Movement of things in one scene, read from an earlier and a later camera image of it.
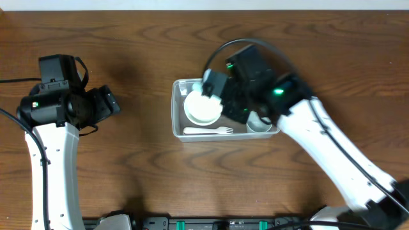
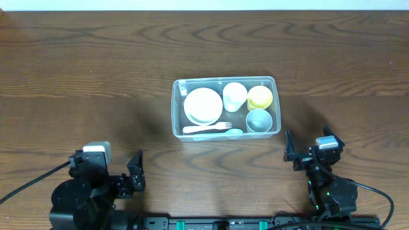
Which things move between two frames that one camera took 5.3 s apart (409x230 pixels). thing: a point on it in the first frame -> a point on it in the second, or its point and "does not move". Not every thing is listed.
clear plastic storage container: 197,117 does not move
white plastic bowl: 201,110 does not move
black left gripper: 108,104 -> 128,188
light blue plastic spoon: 197,86 -> 233,133
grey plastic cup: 255,124 does not move
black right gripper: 232,112 -> 303,160
